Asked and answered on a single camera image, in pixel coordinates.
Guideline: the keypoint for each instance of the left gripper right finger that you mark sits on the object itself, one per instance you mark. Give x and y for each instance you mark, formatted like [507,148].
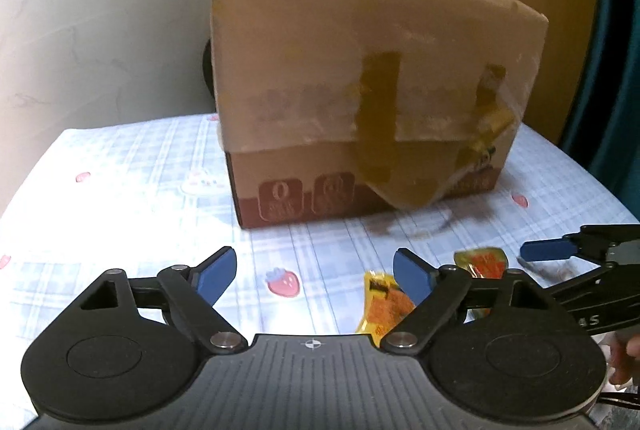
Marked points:
[437,294]

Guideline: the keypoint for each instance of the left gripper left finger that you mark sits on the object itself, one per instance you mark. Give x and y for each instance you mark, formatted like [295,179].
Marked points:
[191,294]

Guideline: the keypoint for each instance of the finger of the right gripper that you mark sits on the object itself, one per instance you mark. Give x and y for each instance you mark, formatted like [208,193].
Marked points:
[611,282]
[593,243]

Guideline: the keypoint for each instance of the yellow snack packet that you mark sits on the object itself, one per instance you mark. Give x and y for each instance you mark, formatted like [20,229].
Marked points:
[385,305]

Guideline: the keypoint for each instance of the gold snack packet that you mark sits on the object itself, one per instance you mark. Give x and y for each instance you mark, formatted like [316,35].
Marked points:
[485,262]

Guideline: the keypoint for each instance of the brown cardboard box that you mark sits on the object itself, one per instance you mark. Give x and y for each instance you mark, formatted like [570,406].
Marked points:
[338,108]

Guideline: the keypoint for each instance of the right hand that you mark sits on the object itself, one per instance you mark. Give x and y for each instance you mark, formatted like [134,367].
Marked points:
[624,359]

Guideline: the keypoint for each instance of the teal curtain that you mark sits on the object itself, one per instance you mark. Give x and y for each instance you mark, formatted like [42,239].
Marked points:
[601,132]

